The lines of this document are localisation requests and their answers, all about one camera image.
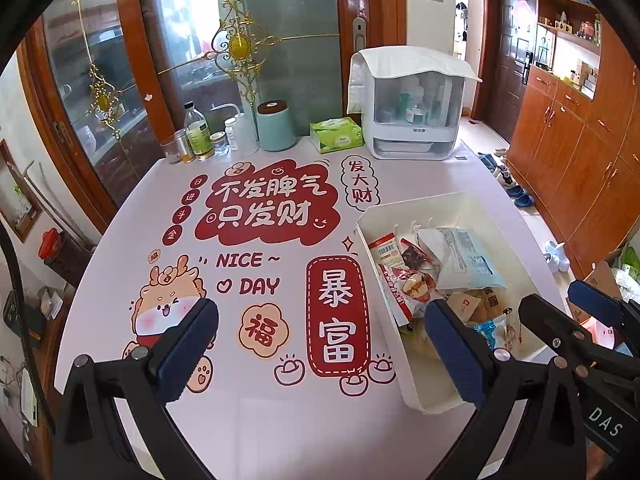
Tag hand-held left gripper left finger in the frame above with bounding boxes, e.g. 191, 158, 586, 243
50, 297, 221, 480

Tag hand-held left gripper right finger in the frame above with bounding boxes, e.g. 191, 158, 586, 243
424, 297, 586, 480

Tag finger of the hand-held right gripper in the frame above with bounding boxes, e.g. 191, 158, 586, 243
517, 294, 608, 361
568, 280, 640, 333

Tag small blue snack packet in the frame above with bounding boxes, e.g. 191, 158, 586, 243
472, 320, 506, 349

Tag tan snack packet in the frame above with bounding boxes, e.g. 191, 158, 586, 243
445, 291, 483, 327

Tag yellow pastry packet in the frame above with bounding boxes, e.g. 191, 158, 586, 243
475, 285, 512, 322

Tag red snack bag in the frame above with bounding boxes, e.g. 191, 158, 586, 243
368, 234, 441, 328

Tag light blue snack packet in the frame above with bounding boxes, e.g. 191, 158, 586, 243
417, 227, 507, 291

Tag dark snack packet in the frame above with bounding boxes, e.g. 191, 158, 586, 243
400, 237, 434, 272

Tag white plastic bin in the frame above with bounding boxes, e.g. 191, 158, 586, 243
355, 191, 561, 415

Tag cardboard box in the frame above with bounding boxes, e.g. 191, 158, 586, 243
565, 260, 640, 326

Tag pair of white shoes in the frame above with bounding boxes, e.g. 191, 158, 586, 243
542, 241, 571, 272

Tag printed table cover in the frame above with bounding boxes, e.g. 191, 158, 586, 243
52, 137, 586, 480

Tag pair of blue slippers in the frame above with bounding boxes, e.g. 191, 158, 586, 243
505, 187, 536, 209

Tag wooden cabinet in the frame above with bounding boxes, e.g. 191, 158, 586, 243
507, 0, 640, 281

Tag dark basket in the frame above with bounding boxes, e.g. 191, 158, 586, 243
42, 234, 97, 289

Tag row of shoes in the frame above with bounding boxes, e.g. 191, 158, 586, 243
477, 147, 517, 187

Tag red container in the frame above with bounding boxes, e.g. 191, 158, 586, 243
39, 228, 61, 261

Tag drinking glass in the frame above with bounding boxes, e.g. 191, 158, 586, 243
161, 129, 189, 165

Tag clear bottle with green label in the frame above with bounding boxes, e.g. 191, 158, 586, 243
184, 101, 215, 161

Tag tall white bottle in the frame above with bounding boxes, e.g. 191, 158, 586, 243
235, 112, 259, 156

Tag teal canister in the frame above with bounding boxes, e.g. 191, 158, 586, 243
256, 101, 297, 153

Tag green tissue box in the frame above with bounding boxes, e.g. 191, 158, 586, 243
309, 117, 364, 155

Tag white storage box with lid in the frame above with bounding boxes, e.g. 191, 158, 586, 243
347, 45, 483, 161

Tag dark wooden door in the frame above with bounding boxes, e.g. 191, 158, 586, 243
482, 0, 539, 143

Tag hanging clothes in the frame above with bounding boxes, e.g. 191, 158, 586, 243
453, 2, 471, 44

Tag sliding glass door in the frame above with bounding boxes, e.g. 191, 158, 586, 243
20, 0, 407, 221

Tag framed wall picture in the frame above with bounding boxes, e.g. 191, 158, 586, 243
0, 139, 44, 244

